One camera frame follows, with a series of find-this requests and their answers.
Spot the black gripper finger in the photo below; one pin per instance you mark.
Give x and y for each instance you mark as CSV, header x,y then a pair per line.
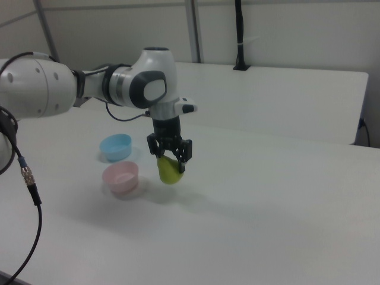
x,y
154,147
185,151

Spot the white background table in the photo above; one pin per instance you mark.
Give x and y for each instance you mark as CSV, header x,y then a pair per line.
x,y
267,98

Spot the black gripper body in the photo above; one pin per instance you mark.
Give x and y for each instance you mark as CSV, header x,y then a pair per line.
x,y
167,130

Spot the black pole with clamp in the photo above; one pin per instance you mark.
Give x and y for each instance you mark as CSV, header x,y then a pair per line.
x,y
240,29

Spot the blue plastic bowl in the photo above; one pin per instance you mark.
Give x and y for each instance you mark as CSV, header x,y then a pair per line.
x,y
115,148

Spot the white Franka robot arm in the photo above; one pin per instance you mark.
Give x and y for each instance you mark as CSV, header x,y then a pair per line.
x,y
29,86

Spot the pink plastic bowl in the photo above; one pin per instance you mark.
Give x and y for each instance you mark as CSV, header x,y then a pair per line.
x,y
120,178

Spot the green pear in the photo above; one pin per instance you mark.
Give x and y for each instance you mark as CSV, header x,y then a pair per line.
x,y
169,173

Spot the grey partition post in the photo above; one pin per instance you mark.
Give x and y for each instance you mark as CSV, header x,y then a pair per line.
x,y
47,29
194,29

